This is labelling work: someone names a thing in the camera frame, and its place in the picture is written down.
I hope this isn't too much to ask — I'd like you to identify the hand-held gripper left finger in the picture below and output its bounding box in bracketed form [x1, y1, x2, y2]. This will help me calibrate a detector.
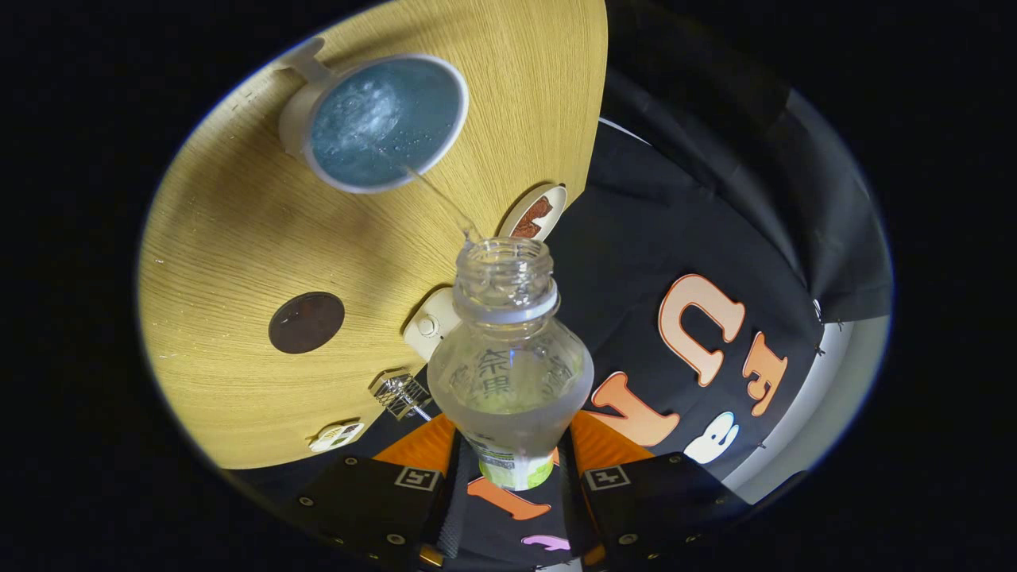
[274, 413, 475, 569]

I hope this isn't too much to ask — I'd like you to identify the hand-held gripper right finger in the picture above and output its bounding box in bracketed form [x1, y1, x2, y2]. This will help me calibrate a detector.
[556, 411, 752, 569]

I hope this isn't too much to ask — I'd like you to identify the clear plastic juice bottle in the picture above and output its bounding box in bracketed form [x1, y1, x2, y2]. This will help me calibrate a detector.
[427, 237, 595, 491]

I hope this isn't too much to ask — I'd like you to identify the dark brown round coaster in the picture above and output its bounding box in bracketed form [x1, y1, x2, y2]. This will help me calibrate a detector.
[268, 292, 346, 355]

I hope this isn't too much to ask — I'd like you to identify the white cup with blue inside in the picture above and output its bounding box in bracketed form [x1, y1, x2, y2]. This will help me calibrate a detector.
[276, 37, 470, 195]

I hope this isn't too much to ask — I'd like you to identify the metal mesh holder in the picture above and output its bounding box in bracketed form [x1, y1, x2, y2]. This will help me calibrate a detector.
[369, 369, 434, 421]

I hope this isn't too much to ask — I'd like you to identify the white divided dish with beans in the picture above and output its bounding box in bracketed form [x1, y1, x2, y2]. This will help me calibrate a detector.
[308, 422, 365, 454]

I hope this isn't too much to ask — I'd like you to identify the white toaster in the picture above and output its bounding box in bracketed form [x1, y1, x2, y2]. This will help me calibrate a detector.
[403, 288, 462, 362]

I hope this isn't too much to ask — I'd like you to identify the round plate with meat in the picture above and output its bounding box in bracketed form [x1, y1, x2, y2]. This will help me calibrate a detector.
[498, 184, 568, 242]

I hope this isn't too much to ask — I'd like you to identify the wooden table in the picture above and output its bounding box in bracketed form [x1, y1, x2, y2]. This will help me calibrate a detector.
[137, 0, 609, 471]

